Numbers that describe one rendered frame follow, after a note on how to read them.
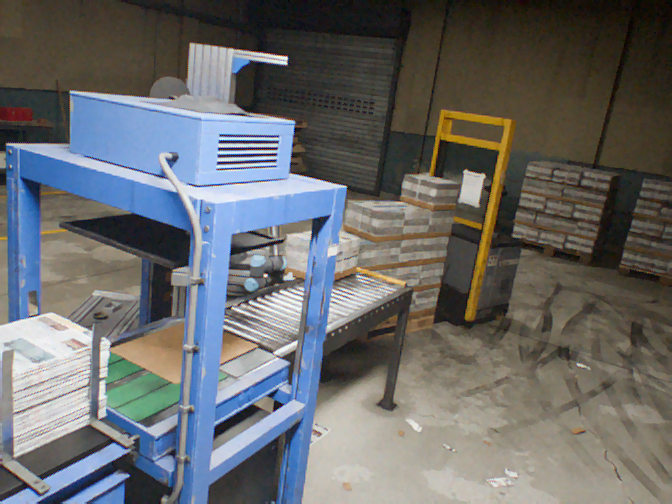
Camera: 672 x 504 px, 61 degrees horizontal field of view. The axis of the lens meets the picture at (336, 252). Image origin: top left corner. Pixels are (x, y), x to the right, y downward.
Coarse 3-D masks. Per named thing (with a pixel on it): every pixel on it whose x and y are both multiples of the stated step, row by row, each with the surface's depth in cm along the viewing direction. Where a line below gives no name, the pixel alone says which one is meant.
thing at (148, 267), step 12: (144, 264) 257; (156, 264) 255; (144, 276) 258; (156, 276) 257; (144, 288) 260; (156, 288) 258; (144, 300) 261; (156, 300) 260; (144, 312) 262; (156, 312) 262; (144, 324) 263
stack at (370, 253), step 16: (368, 240) 436; (400, 240) 451; (416, 240) 461; (368, 256) 431; (384, 256) 442; (400, 256) 454; (416, 256) 466; (384, 272) 447; (400, 272) 460; (416, 272) 473; (384, 336) 470
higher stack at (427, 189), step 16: (416, 176) 481; (416, 192) 475; (432, 192) 461; (448, 192) 469; (432, 224) 467; (448, 224) 481; (432, 240) 473; (448, 240) 487; (432, 256) 479; (432, 272) 485; (432, 288) 494; (416, 304) 484; (432, 304) 499; (416, 320) 491; (432, 320) 505
